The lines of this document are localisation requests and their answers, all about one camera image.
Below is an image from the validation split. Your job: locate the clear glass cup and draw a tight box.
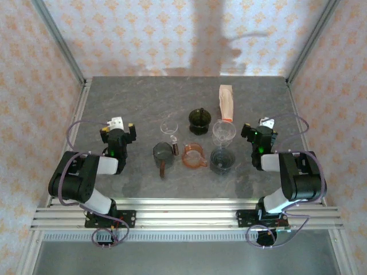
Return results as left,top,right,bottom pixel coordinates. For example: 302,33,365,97
212,119,237,148

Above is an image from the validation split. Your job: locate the beige coffee filter pack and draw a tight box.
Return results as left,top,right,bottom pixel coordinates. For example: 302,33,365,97
218,84,235,123

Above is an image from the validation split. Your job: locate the dark grey coffee dripper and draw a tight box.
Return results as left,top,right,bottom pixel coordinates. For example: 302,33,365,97
210,147,236,175

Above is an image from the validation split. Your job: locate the clear glass server brown handle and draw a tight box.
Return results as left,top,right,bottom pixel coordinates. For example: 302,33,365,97
160,120,180,156

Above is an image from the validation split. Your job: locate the dark green coffee dripper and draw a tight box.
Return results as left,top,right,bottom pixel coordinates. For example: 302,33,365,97
188,107,212,136

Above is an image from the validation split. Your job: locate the orange glass server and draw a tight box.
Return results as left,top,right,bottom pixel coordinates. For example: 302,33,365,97
182,142,209,170

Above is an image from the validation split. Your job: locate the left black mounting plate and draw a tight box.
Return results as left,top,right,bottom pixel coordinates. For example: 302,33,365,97
84,210,137,229

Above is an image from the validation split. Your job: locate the black mounting plate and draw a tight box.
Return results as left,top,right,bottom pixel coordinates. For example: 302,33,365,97
84,210,137,229
236,209,289,229

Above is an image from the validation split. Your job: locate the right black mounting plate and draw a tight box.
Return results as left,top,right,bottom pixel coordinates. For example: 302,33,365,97
236,209,289,229

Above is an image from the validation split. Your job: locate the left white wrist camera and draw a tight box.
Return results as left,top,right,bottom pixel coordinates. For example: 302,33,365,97
106,116,126,130

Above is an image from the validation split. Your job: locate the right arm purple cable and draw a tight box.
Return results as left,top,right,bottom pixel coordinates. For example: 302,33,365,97
245,113,328,249

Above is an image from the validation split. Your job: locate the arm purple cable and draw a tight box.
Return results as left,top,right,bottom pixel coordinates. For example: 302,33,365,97
245,113,328,249
57,119,129,249

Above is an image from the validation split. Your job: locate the aluminium side rail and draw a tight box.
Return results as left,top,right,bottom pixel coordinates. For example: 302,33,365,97
47,77,93,206
286,78,327,207

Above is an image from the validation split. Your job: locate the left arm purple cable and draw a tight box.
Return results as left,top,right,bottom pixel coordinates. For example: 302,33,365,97
57,119,129,249

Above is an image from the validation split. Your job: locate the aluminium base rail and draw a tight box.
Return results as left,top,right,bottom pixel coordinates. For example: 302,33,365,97
30,197,344,231

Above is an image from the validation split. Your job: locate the aluminium frame post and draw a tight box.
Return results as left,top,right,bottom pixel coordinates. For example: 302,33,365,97
286,0,342,85
30,0,87,85

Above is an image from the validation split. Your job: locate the white slotted cable duct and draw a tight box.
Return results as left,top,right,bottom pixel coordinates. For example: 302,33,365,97
42,230,335,243

